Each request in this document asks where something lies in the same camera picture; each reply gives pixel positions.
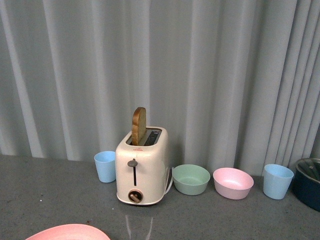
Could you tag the light blue cup right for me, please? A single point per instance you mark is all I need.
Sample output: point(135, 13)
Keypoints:
point(276, 181)

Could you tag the glass pot lid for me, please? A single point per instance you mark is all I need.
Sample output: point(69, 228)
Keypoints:
point(310, 168)

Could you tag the dark blue saucepan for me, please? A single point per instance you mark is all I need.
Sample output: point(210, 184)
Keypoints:
point(306, 190)

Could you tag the light blue cup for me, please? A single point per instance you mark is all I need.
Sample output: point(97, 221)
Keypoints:
point(105, 166)
point(276, 181)

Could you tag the cream white toaster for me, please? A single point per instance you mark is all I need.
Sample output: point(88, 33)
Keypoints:
point(142, 172)

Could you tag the pink bowl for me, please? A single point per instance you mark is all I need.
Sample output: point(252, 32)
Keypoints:
point(232, 183)

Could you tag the green bowl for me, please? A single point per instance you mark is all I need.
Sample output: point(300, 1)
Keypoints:
point(190, 179)

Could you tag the light blue cup left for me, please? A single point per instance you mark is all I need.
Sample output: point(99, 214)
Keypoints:
point(105, 166)

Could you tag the pink plate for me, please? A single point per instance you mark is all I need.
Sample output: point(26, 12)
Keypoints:
point(70, 232)

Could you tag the toasted bread slice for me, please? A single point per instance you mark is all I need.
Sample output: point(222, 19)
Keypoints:
point(138, 129)

